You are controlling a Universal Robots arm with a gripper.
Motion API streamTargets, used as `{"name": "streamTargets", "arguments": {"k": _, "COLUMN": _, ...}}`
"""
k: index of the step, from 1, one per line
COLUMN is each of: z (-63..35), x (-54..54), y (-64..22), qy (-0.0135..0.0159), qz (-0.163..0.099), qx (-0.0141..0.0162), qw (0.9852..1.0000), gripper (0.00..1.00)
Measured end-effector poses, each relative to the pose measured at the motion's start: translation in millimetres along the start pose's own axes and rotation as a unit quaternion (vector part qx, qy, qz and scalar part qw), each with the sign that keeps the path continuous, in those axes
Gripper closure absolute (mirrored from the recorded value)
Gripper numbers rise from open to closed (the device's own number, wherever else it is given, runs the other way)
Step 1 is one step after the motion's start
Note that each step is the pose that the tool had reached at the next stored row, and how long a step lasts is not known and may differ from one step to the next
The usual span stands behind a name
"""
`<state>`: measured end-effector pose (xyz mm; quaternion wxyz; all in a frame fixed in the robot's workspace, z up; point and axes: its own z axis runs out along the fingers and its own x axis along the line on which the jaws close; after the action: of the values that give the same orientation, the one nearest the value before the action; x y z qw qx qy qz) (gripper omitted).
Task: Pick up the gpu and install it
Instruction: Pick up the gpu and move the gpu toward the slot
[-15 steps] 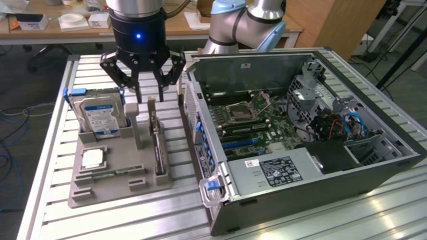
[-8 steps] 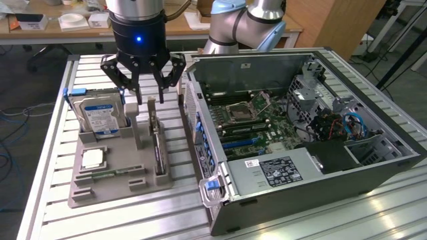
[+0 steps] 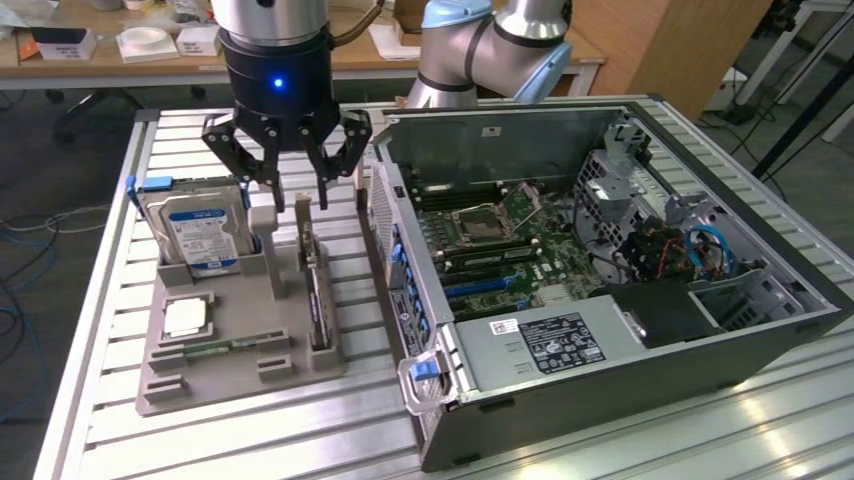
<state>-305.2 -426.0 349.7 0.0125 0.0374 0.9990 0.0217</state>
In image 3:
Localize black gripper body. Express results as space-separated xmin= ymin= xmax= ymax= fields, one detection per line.
xmin=219 ymin=34 xmax=344 ymax=151

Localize green graphics card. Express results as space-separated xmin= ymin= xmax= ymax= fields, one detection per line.
xmin=292 ymin=192 xmax=334 ymax=354

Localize grey card retention latch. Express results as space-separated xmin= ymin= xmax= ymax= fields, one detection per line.
xmin=352 ymin=109 xmax=389 ymax=214

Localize hard disk with blue carrier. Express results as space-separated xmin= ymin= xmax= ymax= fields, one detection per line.
xmin=125 ymin=169 xmax=263 ymax=277

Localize small white box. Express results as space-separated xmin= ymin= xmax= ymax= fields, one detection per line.
xmin=177 ymin=25 xmax=223 ymax=57

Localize flat white box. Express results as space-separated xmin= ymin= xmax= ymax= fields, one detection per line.
xmin=369 ymin=24 xmax=424 ymax=62

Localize white box with round recess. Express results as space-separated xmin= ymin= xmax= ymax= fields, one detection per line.
xmin=117 ymin=27 xmax=182 ymax=64

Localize cardboard box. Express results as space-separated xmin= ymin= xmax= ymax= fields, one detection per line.
xmin=392 ymin=0 xmax=429 ymax=35

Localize CPU socket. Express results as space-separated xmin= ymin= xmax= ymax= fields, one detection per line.
xmin=452 ymin=205 xmax=514 ymax=247

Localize wooden desk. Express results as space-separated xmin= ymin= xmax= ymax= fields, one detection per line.
xmin=0 ymin=0 xmax=610 ymax=109

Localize metal socket cover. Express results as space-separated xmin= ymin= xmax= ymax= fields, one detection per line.
xmin=498 ymin=180 xmax=546 ymax=239

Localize black chair base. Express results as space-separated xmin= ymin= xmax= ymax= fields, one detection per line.
xmin=50 ymin=89 xmax=146 ymax=146

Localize grey parts rack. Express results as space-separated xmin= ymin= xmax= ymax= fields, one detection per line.
xmin=133 ymin=203 xmax=350 ymax=416

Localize silver CPU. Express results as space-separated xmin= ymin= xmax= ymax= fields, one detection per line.
xmin=163 ymin=298 xmax=214 ymax=337

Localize white box with black lid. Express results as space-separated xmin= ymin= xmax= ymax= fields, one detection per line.
xmin=33 ymin=27 xmax=99 ymax=61

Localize green RAM stick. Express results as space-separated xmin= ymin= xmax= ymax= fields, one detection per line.
xmin=181 ymin=337 xmax=267 ymax=357

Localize green motherboard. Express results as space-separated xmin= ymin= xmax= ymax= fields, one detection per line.
xmin=400 ymin=169 xmax=626 ymax=324

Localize grey metal disk bay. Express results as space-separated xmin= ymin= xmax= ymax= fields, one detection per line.
xmin=573 ymin=122 xmax=669 ymax=246
xmin=690 ymin=269 xmax=803 ymax=334

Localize silver chipset heatsink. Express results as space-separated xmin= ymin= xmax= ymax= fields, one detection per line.
xmin=533 ymin=285 xmax=576 ymax=306

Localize clear plastic bag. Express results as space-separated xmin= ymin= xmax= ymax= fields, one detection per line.
xmin=0 ymin=0 xmax=62 ymax=39

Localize grey power supply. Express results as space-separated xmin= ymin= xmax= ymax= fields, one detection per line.
xmin=453 ymin=293 xmax=654 ymax=394

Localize black plastic air shroud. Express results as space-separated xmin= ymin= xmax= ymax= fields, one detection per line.
xmin=610 ymin=278 xmax=727 ymax=350

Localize wooden cabinet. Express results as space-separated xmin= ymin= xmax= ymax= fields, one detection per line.
xmin=600 ymin=0 xmax=780 ymax=121

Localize white floor box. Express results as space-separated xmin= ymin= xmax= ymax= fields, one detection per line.
xmin=705 ymin=67 xmax=749 ymax=115

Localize black open PC case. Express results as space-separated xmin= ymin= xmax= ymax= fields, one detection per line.
xmin=352 ymin=97 xmax=854 ymax=474

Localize black tripod pole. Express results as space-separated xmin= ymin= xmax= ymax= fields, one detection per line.
xmin=751 ymin=0 xmax=854 ymax=181

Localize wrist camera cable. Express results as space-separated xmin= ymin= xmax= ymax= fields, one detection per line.
xmin=332 ymin=0 xmax=388 ymax=45

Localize blue floor cable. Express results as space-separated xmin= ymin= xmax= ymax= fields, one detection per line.
xmin=0 ymin=219 xmax=62 ymax=426

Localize black internal wire bundle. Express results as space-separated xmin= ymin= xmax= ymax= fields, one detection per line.
xmin=586 ymin=219 xmax=693 ymax=284

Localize blue wire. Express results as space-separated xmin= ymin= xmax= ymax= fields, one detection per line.
xmin=685 ymin=224 xmax=740 ymax=279

